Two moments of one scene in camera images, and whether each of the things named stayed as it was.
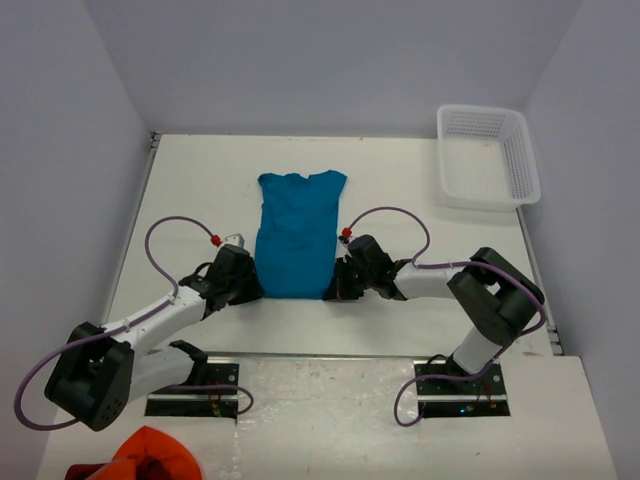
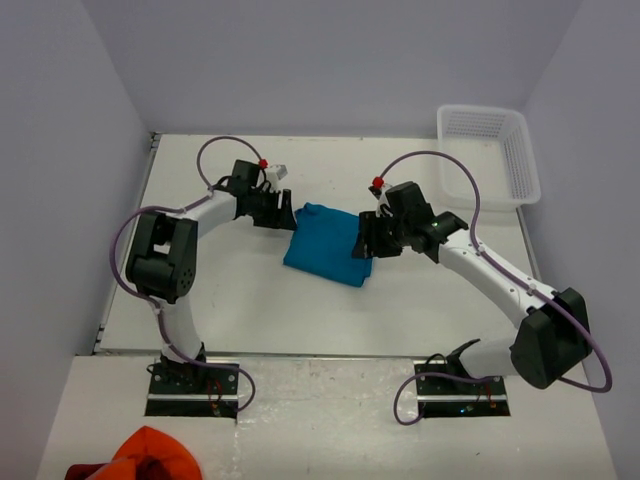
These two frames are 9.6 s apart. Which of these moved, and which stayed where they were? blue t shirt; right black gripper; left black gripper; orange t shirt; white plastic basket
Moved: right black gripper; blue t shirt; left black gripper
Stayed: white plastic basket; orange t shirt
